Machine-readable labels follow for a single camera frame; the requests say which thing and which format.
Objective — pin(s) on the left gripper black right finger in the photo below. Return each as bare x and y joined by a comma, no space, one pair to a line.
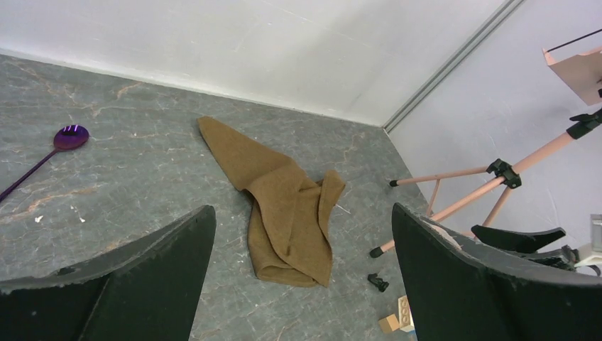
461,289

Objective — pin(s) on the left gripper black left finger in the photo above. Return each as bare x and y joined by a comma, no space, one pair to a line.
147,289

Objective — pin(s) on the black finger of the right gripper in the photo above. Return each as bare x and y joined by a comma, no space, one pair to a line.
522,242

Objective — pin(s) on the brown cloth napkin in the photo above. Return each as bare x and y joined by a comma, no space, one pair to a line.
288,233

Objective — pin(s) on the cream wooden block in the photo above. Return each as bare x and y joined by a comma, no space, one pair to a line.
404,315

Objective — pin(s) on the small black clip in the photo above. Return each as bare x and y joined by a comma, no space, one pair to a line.
378,282

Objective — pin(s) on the small tan wooden cube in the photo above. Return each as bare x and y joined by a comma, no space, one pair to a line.
389,324

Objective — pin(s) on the purple metallic spoon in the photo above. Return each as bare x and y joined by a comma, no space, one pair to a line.
67,139

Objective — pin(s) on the pink music stand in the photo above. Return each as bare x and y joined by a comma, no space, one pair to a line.
582,73

